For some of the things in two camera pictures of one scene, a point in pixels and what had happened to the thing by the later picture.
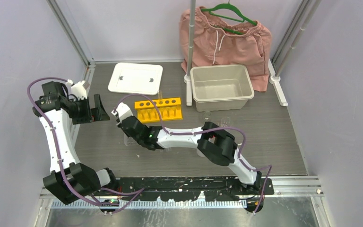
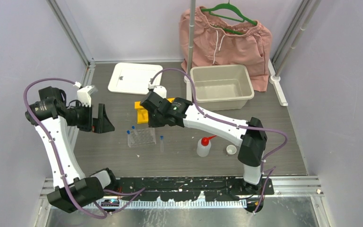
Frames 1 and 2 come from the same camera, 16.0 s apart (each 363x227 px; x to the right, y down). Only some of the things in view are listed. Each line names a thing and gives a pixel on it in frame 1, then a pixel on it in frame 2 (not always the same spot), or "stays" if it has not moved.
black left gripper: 214,188 stays
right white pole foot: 274,80 stays
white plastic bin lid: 135,78 stays
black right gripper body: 139,140 to 155,120
